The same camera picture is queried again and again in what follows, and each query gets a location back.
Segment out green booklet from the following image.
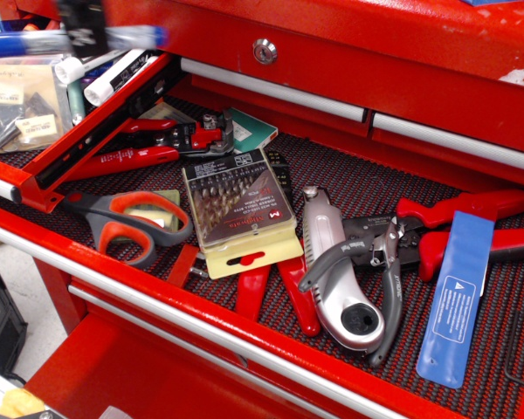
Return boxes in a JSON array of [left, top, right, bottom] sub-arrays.
[[229, 108, 279, 154]]

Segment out yellow sponge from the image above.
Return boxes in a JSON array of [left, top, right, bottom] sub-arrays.
[[0, 388, 46, 418]]

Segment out grey handled cutters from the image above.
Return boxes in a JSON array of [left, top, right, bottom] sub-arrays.
[[297, 216, 406, 368]]

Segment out white marker rear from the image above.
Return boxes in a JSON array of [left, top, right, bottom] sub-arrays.
[[53, 50, 126, 85]]

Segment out silver drawer lock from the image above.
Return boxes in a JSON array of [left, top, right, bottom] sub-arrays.
[[252, 38, 278, 65]]

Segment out white marker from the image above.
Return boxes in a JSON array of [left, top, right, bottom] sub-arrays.
[[84, 49, 158, 106], [53, 50, 126, 85]]

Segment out clear bag of parts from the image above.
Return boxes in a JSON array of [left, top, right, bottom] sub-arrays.
[[0, 54, 73, 154]]

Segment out drill bit set case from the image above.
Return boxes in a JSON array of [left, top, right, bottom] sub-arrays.
[[183, 148, 303, 279]]

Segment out teal marker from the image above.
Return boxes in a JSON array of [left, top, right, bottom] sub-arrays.
[[67, 80, 86, 126]]

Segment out orange and grey scissors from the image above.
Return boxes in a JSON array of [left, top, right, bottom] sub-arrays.
[[61, 191, 193, 269]]

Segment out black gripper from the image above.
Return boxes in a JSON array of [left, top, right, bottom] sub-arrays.
[[56, 0, 109, 57]]

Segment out white marker front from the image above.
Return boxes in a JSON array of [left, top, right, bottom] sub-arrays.
[[84, 49, 158, 106]]

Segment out black hex key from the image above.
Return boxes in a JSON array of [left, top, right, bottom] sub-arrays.
[[503, 311, 524, 387]]

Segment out blue plastic strip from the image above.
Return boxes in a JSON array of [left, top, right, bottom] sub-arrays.
[[417, 211, 494, 388]]

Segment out silver utility knife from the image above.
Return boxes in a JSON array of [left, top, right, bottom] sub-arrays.
[[298, 185, 385, 352]]

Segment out red tool chest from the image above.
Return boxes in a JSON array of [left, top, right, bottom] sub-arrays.
[[0, 1, 524, 418]]

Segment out open red small drawer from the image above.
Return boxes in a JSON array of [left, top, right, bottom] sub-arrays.
[[0, 17, 176, 215]]

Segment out red wire stripper tool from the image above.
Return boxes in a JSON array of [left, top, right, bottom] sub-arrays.
[[67, 110, 234, 181]]

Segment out black and red drawer liner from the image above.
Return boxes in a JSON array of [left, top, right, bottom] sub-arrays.
[[0, 95, 524, 419]]

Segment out red handled crimping pliers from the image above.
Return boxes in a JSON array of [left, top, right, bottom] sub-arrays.
[[343, 189, 524, 282]]

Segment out blue and white marker pen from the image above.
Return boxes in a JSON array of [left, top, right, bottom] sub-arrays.
[[0, 25, 169, 58]]

